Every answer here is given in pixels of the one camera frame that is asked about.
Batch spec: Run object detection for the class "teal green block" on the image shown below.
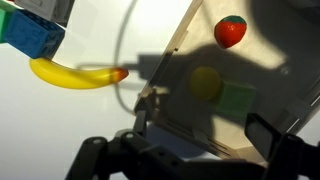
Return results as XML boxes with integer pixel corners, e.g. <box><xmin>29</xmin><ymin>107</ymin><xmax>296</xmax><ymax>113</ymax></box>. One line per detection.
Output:
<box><xmin>0</xmin><ymin>8</ymin><xmax>14</xmax><ymax>44</ymax></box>

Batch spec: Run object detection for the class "light wooden slatted crate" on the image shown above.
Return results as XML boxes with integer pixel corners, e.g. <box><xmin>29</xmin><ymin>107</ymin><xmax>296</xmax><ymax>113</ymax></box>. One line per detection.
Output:
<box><xmin>133</xmin><ymin>0</ymin><xmax>320</xmax><ymax>168</ymax></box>

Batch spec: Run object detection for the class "red toy strawberry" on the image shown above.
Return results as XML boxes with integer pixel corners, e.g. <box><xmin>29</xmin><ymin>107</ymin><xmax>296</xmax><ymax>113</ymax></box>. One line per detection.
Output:
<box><xmin>213</xmin><ymin>14</ymin><xmax>248</xmax><ymax>50</ymax></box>

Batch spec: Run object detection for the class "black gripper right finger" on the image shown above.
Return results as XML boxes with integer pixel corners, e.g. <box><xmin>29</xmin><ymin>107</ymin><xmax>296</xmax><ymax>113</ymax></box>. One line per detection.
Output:
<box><xmin>244</xmin><ymin>113</ymin><xmax>284</xmax><ymax>161</ymax></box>

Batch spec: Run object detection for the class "gray block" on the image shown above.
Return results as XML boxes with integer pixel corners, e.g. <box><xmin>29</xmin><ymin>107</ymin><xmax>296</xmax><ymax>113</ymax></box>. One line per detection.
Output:
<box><xmin>14</xmin><ymin>0</ymin><xmax>76</xmax><ymax>28</ymax></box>

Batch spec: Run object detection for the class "lime green block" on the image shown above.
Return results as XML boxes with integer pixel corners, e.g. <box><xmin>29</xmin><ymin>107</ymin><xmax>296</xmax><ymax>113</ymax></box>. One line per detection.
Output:
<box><xmin>214</xmin><ymin>81</ymin><xmax>258</xmax><ymax>119</ymax></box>

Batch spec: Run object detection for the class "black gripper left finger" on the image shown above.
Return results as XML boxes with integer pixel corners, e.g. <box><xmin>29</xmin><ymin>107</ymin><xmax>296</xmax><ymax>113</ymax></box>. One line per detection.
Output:
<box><xmin>133</xmin><ymin>109</ymin><xmax>148</xmax><ymax>136</ymax></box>

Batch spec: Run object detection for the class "blue block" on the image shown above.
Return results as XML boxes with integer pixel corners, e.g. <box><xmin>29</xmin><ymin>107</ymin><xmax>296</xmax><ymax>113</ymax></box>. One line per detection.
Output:
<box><xmin>3</xmin><ymin>9</ymin><xmax>66</xmax><ymax>60</ymax></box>

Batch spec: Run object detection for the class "yellow toy lemon ball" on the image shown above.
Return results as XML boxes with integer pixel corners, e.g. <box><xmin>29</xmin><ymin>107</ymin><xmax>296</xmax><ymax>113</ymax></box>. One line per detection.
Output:
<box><xmin>189</xmin><ymin>65</ymin><xmax>223</xmax><ymax>102</ymax></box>

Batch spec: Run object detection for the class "yellow toy banana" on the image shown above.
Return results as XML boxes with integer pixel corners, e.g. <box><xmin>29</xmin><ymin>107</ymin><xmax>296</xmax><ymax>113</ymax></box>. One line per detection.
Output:
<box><xmin>29</xmin><ymin>57</ymin><xmax>130</xmax><ymax>90</ymax></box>

